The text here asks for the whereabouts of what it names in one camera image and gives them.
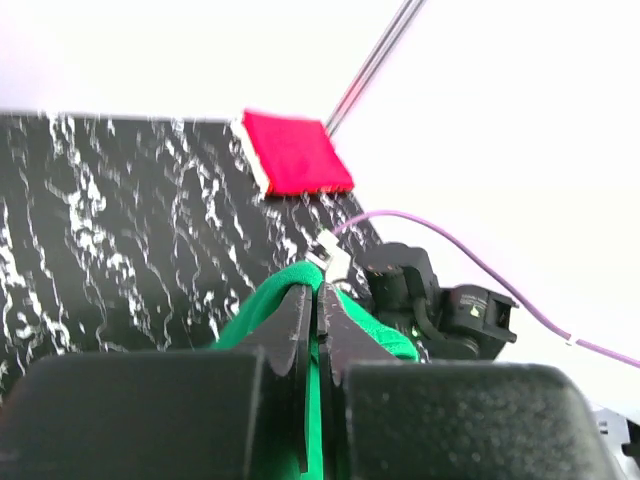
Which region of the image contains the green t shirt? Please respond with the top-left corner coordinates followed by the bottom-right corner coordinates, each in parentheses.
top-left (209, 261), bottom-right (421, 480)

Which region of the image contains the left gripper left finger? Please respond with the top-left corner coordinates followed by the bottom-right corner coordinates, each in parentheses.
top-left (244, 284), bottom-right (313, 473)

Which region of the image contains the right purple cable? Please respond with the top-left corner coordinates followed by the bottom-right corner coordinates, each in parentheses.
top-left (331, 209), bottom-right (640, 370)

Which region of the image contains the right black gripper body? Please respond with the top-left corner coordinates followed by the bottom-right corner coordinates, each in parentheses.
top-left (359, 242), bottom-right (440, 340)

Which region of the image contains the folded red t shirt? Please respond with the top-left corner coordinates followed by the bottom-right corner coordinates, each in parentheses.
top-left (234, 110), bottom-right (354, 196)

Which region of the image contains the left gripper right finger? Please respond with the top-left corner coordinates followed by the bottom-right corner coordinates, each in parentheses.
top-left (317, 283), bottom-right (395, 386)

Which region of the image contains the black marbled table mat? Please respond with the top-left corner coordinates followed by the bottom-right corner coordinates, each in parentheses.
top-left (1, 113), bottom-right (362, 395)

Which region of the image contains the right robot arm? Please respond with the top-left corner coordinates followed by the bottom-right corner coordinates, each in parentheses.
top-left (357, 243), bottom-right (517, 361)

